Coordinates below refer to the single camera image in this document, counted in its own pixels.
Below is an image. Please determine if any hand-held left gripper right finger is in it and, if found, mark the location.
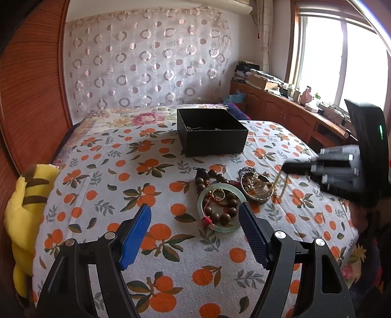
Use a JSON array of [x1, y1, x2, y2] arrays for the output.
[[238, 202, 357, 318]]

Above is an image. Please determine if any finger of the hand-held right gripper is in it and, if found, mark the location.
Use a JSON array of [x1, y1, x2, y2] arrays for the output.
[[318, 145, 361, 167], [282, 161, 365, 203]]

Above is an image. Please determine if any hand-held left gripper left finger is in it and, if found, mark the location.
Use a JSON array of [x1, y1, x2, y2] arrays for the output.
[[36, 203, 152, 318]]

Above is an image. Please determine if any gold chain necklace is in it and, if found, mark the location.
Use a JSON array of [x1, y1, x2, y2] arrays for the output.
[[271, 171, 290, 200]]

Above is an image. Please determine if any brown wooden bead bracelet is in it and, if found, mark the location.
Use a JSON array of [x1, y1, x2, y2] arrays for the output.
[[204, 196, 240, 219]]

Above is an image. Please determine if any silver bangle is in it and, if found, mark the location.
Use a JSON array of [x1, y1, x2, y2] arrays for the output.
[[239, 172, 273, 204]]

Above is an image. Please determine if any pearl bracelet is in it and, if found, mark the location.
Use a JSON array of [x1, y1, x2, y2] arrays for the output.
[[246, 174, 271, 192]]

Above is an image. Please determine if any pale green jade bangle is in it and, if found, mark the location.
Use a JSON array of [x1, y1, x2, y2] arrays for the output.
[[197, 183, 247, 233]]

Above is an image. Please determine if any dark wooden bead bracelet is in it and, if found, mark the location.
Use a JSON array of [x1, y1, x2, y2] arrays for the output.
[[195, 168, 233, 194]]

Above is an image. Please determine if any black cardboard box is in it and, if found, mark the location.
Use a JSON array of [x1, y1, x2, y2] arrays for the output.
[[176, 108, 249, 158]]

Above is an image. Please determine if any pink figurine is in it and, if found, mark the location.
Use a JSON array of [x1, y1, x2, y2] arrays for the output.
[[299, 86, 314, 105]]

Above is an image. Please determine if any orange fruit print sheet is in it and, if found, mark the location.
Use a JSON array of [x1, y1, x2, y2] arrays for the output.
[[32, 120, 360, 318]]

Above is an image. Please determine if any wooden side cabinet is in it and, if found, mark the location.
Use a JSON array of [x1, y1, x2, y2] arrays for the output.
[[229, 79, 361, 153]]

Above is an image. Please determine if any dark blue blanket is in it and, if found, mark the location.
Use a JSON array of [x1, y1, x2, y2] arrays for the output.
[[225, 103, 251, 122]]

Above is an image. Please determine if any blue plastic bag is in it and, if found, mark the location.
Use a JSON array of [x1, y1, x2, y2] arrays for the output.
[[221, 94, 247, 105]]

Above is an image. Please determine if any window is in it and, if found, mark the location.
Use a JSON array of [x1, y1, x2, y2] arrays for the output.
[[288, 0, 391, 118]]

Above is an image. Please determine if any stack of papers and boxes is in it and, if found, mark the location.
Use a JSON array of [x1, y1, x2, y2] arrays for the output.
[[235, 60, 287, 91]]

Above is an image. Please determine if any yellow plush toy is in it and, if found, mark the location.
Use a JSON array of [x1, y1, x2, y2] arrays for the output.
[[4, 164, 61, 298]]

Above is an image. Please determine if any pale window curtain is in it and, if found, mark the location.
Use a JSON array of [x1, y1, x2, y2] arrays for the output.
[[255, 0, 274, 74]]

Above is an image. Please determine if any white air conditioner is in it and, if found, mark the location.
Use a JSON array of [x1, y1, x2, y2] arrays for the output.
[[225, 0, 254, 14]]

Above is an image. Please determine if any wooden wardrobe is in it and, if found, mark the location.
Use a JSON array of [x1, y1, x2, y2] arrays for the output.
[[0, 0, 74, 202]]

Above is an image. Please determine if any sheer circle pattern curtain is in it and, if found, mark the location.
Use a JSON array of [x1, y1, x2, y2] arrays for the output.
[[65, 7, 233, 116]]

